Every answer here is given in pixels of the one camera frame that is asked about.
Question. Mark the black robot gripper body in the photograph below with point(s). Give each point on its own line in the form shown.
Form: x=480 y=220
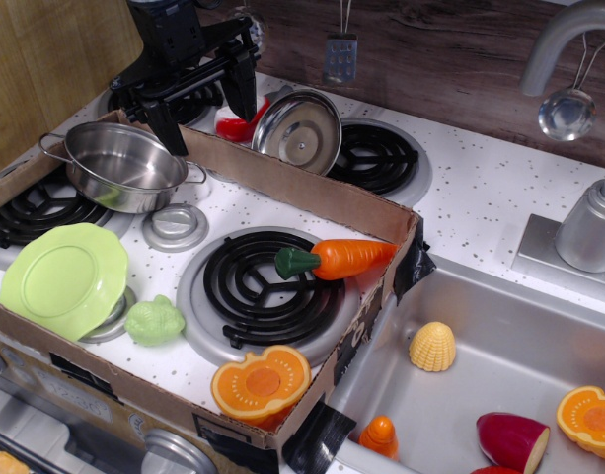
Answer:
x=179 y=55

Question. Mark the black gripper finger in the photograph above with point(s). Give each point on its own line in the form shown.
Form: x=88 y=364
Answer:
x=163 y=125
x=239 y=87

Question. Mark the light green toy broccoli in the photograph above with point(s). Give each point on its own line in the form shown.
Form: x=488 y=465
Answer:
x=153 y=323

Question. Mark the stainless steel pot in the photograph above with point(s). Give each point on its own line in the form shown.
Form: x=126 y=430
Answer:
x=122 y=168

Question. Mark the steel pot lid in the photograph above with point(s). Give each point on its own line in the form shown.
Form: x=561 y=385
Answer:
x=301 y=128

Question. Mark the hanging steel skimmer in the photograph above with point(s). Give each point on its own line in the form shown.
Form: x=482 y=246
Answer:
x=259 y=27

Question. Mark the hanging steel spatula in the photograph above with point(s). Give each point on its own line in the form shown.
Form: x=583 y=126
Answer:
x=341 y=51

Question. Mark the grey stove knob centre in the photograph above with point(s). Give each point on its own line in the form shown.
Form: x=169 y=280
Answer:
x=175 y=228

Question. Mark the front left black burner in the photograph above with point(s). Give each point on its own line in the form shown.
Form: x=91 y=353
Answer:
x=45 y=205

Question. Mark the back right black burner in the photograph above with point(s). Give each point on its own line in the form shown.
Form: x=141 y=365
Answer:
x=382 y=159

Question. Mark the light green plastic plate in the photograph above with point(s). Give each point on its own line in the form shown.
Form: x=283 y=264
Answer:
x=68 y=280

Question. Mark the orange toy carrot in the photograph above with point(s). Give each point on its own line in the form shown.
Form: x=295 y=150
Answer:
x=335 y=259

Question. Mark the front right black burner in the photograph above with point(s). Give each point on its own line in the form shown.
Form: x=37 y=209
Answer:
x=234 y=301

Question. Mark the grey stove knob under plate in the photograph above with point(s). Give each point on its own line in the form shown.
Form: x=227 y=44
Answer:
x=113 y=326

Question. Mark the brown cardboard fence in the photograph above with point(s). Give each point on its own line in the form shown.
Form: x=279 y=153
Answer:
x=240 y=446

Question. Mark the hanging steel ladle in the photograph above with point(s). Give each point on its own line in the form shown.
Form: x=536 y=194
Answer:
x=569 y=114

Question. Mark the yellow toy corn piece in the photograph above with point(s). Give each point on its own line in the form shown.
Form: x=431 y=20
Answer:
x=433 y=347

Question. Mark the grey oven knob front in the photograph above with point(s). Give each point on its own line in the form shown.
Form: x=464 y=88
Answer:
x=170 y=453

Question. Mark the small orange toy bottle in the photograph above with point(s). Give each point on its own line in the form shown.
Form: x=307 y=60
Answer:
x=379 y=435

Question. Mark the yellow toy at bottom left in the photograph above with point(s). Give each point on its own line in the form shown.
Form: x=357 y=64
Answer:
x=10 y=465

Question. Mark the grey sink basin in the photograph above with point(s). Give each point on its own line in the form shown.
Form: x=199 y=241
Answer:
x=518 y=351

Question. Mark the red toy sweet potato half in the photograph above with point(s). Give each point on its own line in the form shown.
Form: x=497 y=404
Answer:
x=512 y=441

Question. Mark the red toy piece bottom edge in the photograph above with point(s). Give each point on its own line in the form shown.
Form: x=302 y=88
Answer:
x=495 y=469

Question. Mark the orange pumpkin half in sink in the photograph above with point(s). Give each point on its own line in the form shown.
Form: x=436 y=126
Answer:
x=581 y=416

